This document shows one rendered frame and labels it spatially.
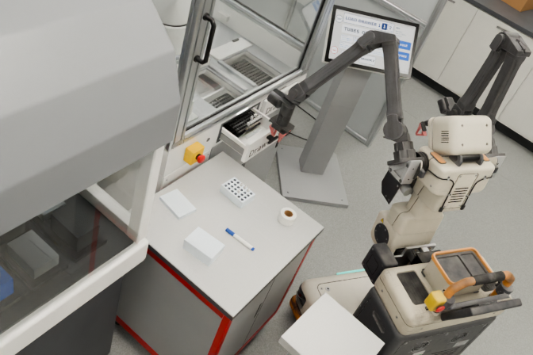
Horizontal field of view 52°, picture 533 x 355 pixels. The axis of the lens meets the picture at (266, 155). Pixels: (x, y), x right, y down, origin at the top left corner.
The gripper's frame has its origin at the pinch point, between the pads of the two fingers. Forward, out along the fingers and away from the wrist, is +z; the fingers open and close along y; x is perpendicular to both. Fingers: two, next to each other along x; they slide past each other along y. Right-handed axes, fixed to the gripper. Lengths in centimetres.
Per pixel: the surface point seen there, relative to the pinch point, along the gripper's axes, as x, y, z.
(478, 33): -290, -13, 20
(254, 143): 13.3, 2.8, -2.0
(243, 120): 3.4, 17.1, -0.3
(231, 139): 15.6, 12.8, 2.3
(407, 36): -109, -5, -25
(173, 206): 56, 7, 12
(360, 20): -91, 18, -26
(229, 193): 33.7, -3.7, 11.0
